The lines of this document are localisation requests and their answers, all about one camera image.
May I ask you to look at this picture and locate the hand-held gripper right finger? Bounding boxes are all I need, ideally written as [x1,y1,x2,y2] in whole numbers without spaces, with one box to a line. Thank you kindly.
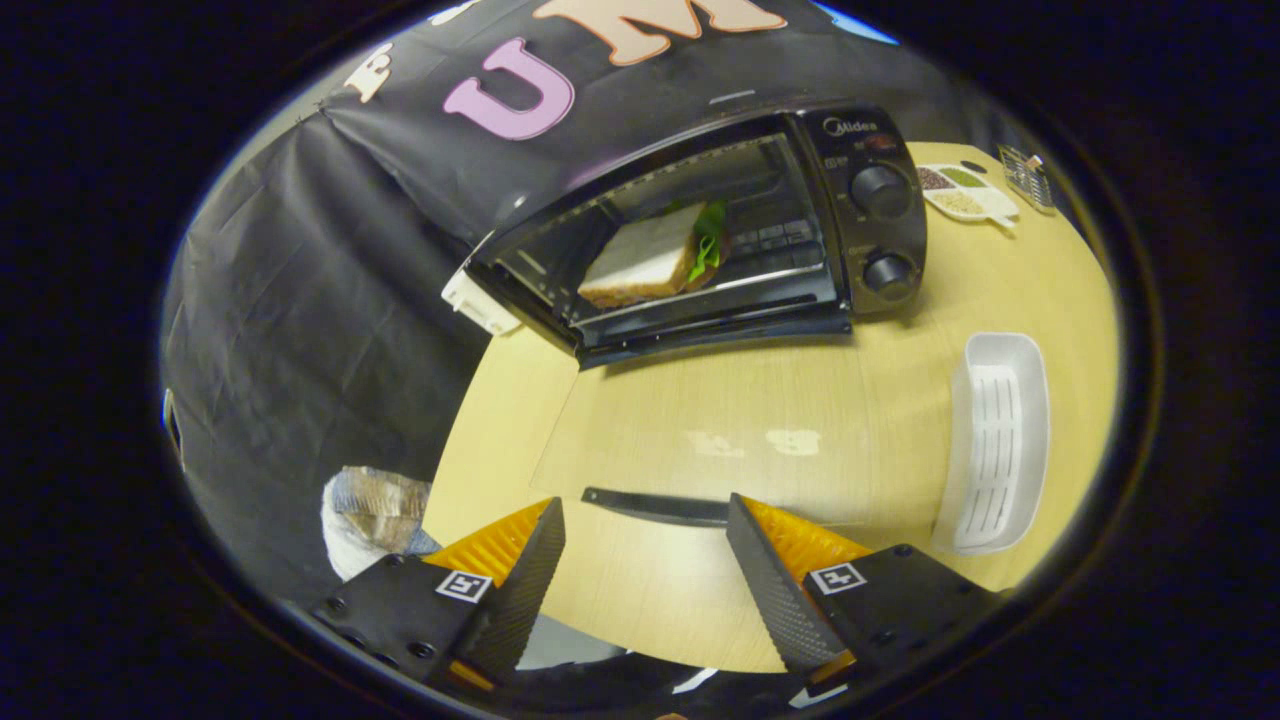
[726,492,1004,691]

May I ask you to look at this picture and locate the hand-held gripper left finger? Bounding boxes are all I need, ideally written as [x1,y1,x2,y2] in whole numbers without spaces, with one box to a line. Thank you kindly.
[308,497,567,693]

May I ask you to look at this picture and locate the sandwich with lettuce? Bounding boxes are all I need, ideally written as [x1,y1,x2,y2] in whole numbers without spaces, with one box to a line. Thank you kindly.
[578,200,731,309]

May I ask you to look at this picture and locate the black toaster oven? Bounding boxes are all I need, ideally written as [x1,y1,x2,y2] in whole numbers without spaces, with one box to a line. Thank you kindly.
[465,103,929,528]

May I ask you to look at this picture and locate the white plastic tray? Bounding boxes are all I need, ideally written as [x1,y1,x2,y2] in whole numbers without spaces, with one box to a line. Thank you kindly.
[932,332,1051,557]

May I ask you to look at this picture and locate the white plastic object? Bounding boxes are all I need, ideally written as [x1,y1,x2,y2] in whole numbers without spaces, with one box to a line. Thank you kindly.
[441,268,523,336]

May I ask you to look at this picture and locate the white divided dish of grains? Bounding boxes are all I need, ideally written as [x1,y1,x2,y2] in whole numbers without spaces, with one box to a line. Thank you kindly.
[917,163,1021,229]

